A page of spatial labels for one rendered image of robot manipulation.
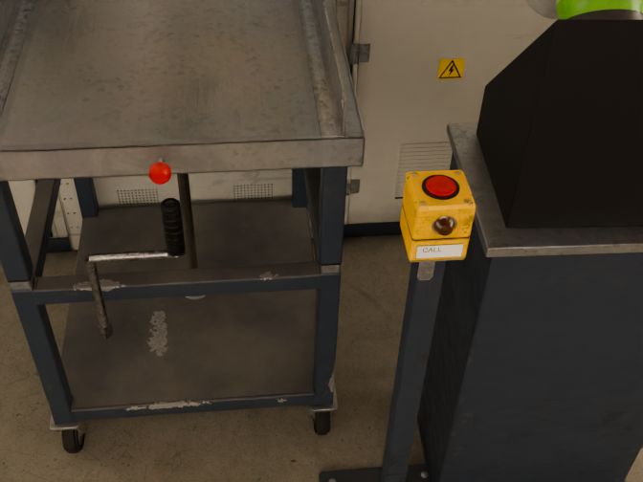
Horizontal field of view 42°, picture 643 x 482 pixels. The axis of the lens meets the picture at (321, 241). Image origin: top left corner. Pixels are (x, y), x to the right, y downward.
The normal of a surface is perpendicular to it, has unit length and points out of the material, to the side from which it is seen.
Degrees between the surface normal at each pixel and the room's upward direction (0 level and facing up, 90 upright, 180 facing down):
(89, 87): 0
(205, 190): 90
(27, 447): 0
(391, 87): 90
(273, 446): 0
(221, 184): 90
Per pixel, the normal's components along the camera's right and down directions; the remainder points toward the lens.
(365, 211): 0.11, 0.68
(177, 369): 0.03, -0.73
